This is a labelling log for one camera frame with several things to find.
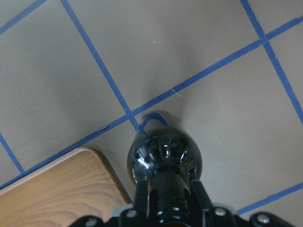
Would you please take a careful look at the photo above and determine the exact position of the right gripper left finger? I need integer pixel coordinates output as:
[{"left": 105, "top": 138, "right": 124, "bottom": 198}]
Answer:
[{"left": 133, "top": 181, "right": 153, "bottom": 213}]

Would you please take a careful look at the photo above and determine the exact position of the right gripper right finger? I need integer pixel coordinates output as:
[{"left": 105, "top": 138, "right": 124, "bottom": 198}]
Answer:
[{"left": 190, "top": 180, "right": 213, "bottom": 210}]

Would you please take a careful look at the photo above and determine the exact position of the dark wine bottle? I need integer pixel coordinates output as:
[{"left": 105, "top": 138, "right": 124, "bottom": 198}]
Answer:
[{"left": 127, "top": 110, "right": 202, "bottom": 227}]

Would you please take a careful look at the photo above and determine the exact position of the wooden tray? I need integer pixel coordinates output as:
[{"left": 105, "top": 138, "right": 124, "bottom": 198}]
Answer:
[{"left": 0, "top": 148, "right": 131, "bottom": 227}]

